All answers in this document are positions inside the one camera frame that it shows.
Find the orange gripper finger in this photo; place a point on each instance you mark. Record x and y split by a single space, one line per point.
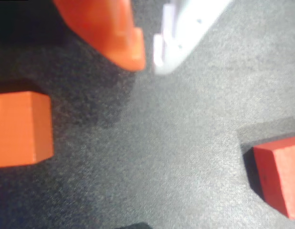
109 28

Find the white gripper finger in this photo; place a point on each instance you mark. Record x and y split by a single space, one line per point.
185 31

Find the orange wooden cube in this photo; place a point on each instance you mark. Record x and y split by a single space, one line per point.
16 128

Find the red wooden cube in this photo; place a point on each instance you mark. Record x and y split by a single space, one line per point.
280 176

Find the black felt mat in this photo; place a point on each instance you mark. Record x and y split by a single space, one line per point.
161 143

